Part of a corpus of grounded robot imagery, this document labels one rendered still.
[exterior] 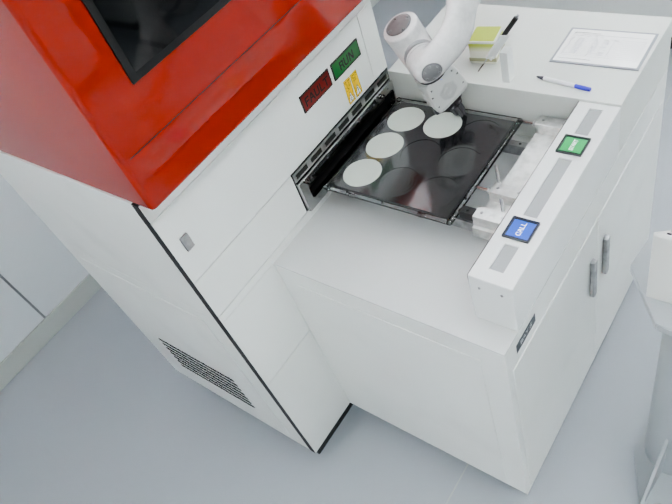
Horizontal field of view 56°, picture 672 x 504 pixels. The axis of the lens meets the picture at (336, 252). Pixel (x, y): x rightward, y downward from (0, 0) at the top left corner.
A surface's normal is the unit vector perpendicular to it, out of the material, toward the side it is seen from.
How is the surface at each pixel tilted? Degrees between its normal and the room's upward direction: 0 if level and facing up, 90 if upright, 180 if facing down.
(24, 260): 90
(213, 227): 90
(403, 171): 0
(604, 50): 0
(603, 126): 0
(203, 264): 90
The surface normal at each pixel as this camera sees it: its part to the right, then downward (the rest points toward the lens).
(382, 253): -0.28, -0.64
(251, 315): 0.78, 0.28
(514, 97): -0.56, 0.71
